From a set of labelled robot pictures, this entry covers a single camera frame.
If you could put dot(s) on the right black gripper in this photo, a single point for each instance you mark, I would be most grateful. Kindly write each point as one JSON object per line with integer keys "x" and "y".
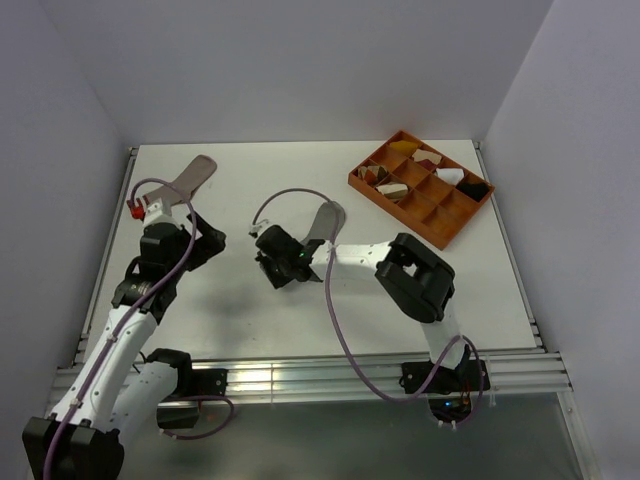
{"x": 278, "y": 281}

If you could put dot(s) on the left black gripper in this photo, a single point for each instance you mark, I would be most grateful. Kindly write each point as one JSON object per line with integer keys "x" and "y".
{"x": 210, "y": 244}

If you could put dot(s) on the grey sock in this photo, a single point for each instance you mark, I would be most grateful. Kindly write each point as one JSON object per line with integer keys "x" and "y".
{"x": 329, "y": 215}

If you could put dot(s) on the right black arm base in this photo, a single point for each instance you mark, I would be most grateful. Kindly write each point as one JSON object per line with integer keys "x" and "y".
{"x": 449, "y": 392}

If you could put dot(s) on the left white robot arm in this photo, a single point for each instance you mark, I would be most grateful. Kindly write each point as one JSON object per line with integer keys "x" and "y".
{"x": 86, "y": 433}

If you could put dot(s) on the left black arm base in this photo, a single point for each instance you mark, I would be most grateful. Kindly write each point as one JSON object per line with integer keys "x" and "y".
{"x": 183, "y": 408}

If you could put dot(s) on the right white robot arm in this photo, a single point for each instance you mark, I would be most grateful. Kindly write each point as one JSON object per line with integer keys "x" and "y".
{"x": 419, "y": 282}

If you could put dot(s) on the beige sock with red stripes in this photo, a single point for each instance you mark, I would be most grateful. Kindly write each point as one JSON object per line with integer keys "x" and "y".
{"x": 185, "y": 185}

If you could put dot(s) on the brown patterned rolled sock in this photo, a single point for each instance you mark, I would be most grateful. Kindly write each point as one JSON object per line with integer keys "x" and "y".
{"x": 371, "y": 174}

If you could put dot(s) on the beige brown rolled sock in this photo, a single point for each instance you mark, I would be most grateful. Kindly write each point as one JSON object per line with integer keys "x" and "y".
{"x": 393, "y": 191}

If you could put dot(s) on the orange compartment tray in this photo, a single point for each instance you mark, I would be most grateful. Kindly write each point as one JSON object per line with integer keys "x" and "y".
{"x": 433, "y": 209}

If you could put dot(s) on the yellow rolled sock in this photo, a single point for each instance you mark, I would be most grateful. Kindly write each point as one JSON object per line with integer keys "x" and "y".
{"x": 404, "y": 147}

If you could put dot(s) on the red beige rolled sock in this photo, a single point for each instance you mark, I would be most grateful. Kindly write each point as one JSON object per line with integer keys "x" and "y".
{"x": 426, "y": 158}

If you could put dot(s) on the white rolled sock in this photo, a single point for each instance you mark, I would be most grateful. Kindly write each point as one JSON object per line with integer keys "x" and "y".
{"x": 451, "y": 176}

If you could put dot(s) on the black rolled sock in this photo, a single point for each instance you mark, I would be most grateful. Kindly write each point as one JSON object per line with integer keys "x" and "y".
{"x": 475, "y": 191}

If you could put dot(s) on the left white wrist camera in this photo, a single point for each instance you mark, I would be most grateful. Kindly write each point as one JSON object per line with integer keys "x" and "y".
{"x": 157, "y": 212}

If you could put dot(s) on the aluminium frame rail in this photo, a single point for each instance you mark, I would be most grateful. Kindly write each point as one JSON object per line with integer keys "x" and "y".
{"x": 326, "y": 379}

